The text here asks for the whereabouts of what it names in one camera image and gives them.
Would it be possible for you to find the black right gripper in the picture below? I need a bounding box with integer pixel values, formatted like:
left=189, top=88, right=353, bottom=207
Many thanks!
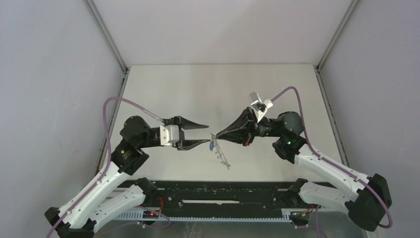
left=216, top=107, right=283, bottom=147

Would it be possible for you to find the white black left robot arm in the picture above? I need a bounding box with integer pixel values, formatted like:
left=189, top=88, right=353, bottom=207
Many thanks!
left=45, top=116, right=208, bottom=238

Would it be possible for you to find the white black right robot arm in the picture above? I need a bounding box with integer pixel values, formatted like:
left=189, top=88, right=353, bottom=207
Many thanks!
left=215, top=107, right=392, bottom=232

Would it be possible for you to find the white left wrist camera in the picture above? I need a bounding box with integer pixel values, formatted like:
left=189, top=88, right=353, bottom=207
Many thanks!
left=159, top=124, right=180, bottom=146

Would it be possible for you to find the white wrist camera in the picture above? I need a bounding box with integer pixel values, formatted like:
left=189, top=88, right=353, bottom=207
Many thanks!
left=248, top=92, right=273, bottom=122
left=159, top=124, right=180, bottom=146

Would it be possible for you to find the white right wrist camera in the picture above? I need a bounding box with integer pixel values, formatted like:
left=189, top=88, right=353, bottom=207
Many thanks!
left=248, top=92, right=273, bottom=122

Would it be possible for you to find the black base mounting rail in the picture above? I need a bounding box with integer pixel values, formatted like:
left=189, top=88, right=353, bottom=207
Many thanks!
left=116, top=180, right=316, bottom=222

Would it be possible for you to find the aluminium frame rail right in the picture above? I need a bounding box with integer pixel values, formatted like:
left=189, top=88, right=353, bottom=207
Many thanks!
left=314, top=0, right=362, bottom=168

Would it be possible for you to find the aluminium frame rail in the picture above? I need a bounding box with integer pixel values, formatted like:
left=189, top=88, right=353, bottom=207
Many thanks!
left=314, top=0, right=362, bottom=168
left=82, top=0, right=130, bottom=165

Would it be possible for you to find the aluminium frame rail left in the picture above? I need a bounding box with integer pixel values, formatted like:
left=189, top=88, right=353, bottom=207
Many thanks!
left=82, top=0, right=130, bottom=165

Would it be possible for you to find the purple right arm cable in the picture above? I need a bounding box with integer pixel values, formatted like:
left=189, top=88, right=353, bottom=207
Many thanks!
left=270, top=86, right=394, bottom=229

